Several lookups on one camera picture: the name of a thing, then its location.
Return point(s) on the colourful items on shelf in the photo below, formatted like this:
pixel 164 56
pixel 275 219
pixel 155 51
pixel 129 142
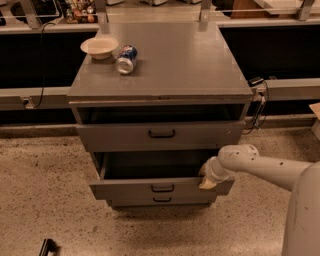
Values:
pixel 80 11

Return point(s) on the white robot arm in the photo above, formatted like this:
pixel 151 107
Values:
pixel 302 179

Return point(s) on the black power adapter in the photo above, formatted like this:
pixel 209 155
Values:
pixel 255 81

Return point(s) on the grey top drawer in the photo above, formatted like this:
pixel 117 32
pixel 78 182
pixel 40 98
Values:
pixel 159 136

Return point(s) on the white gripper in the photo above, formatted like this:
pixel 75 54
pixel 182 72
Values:
pixel 210 171

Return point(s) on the black object on floor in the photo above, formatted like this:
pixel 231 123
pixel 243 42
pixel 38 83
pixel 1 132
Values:
pixel 49 248

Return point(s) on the blue soda can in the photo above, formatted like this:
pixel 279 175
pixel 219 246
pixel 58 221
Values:
pixel 126 60

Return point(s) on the grey drawer cabinet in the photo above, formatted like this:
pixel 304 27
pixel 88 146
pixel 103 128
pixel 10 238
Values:
pixel 185 72

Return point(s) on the white bowl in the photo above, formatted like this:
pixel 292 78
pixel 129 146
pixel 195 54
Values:
pixel 99 48

